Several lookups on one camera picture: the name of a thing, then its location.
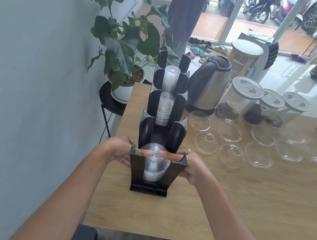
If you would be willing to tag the person's left hand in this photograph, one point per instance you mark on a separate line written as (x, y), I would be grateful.
(118, 149)

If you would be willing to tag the person's right hand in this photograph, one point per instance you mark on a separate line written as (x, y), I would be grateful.
(197, 170)

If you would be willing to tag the group of clear plastic lids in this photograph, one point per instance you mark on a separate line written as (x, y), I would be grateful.
(229, 154)

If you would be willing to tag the black cup lid organizer rack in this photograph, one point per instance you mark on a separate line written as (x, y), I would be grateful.
(148, 128)

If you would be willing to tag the nested stack of dome lids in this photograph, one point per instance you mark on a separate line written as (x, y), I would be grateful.
(152, 168)

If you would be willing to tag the person's right forearm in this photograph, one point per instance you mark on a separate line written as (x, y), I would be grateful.
(234, 228)

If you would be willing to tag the person's left forearm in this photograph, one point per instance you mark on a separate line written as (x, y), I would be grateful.
(65, 199)

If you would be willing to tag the black metal plant stand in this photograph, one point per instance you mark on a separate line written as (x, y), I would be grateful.
(109, 101)

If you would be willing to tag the steel electric kettle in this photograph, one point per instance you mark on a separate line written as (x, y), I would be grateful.
(211, 84)

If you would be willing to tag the black plastic chair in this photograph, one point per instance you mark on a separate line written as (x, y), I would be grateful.
(83, 238)

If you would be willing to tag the large clear jar white lid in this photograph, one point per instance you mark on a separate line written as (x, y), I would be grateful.
(246, 86)

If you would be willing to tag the large leafy potted plant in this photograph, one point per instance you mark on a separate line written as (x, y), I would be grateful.
(121, 47)

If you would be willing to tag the clear jar of dark grounds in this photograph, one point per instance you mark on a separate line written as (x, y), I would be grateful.
(272, 99)

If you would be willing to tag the clear jar with white lid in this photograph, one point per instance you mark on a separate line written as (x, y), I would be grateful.
(294, 102)

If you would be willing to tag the row of shoes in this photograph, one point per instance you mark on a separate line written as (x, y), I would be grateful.
(198, 42)

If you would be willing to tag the round wooden stool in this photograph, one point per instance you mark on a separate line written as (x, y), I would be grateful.
(246, 47)

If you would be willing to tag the white portable air cooler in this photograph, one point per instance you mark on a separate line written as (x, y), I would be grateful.
(270, 51)

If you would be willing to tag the pair of blue slippers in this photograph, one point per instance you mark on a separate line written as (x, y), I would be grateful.
(298, 58)

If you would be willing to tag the row of parked motorbikes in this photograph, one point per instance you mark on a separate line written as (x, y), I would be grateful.
(261, 7)

